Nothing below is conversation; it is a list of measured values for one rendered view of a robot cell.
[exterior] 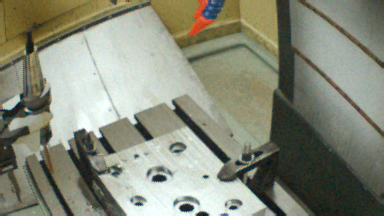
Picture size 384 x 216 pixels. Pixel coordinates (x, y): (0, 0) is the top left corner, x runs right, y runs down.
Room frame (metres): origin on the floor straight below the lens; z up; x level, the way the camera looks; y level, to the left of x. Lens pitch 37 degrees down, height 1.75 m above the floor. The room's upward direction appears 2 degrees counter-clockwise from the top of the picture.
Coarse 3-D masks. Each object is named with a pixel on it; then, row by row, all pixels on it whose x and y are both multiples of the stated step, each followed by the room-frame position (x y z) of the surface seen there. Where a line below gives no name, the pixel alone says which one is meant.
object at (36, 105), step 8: (48, 88) 0.59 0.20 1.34; (24, 96) 0.58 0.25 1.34; (40, 96) 0.58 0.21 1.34; (48, 96) 0.59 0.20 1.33; (24, 104) 0.57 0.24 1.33; (32, 104) 0.57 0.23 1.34; (40, 104) 0.58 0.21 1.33; (48, 104) 0.58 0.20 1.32; (32, 112) 0.57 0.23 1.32; (40, 112) 0.57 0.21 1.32
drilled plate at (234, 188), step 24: (144, 144) 0.89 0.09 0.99; (168, 144) 0.89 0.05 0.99; (192, 144) 0.89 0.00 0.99; (120, 168) 0.82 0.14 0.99; (144, 168) 0.82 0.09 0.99; (168, 168) 0.82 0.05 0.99; (192, 168) 0.82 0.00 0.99; (216, 168) 0.82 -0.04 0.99; (120, 192) 0.75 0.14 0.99; (144, 192) 0.75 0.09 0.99; (168, 192) 0.75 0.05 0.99; (192, 192) 0.75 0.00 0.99; (216, 192) 0.75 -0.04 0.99; (240, 192) 0.74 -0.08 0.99
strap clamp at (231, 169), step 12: (264, 144) 0.85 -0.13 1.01; (240, 156) 0.82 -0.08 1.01; (252, 156) 0.82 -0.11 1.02; (264, 156) 0.82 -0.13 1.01; (276, 156) 0.83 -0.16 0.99; (228, 168) 0.80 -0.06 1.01; (240, 168) 0.79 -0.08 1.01; (252, 168) 0.80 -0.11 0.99; (264, 168) 0.84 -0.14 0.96; (276, 168) 0.84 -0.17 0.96; (252, 180) 0.84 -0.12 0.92; (264, 180) 0.82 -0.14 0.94; (252, 192) 0.82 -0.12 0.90
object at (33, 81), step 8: (24, 56) 0.59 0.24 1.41; (32, 56) 0.59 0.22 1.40; (24, 64) 0.59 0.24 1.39; (32, 64) 0.58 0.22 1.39; (24, 72) 0.58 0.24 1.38; (32, 72) 0.58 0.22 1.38; (40, 72) 0.59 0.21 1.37; (24, 80) 0.58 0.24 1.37; (32, 80) 0.58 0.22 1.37; (40, 80) 0.59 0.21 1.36; (24, 88) 0.58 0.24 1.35; (32, 88) 0.58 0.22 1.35; (40, 88) 0.59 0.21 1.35; (32, 96) 0.58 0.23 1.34
